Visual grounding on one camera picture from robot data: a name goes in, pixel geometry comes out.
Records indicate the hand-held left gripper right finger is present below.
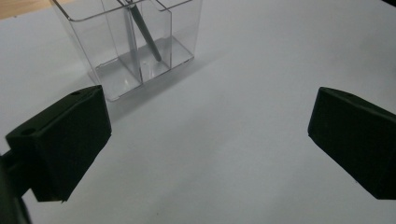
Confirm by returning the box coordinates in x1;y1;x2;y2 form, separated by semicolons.
307;86;396;201

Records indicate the clear plastic compartment organizer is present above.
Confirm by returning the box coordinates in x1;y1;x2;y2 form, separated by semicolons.
49;0;204;103

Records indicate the slim black pen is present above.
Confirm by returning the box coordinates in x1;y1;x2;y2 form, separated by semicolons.
125;0;163;63

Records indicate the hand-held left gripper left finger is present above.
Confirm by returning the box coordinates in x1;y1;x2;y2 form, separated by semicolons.
5;84;112;203

